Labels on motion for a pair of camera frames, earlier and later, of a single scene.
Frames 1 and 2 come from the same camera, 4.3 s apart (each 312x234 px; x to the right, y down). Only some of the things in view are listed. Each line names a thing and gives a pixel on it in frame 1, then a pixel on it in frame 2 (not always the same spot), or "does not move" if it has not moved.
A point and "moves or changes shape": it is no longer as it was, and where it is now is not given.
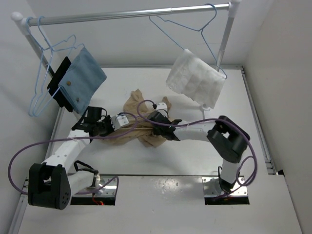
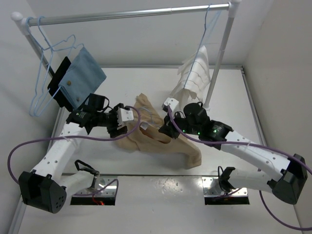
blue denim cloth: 85,75 does not move
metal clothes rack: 27,22 does not move
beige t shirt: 140,127 moves or changes shape
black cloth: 54,88 does not move
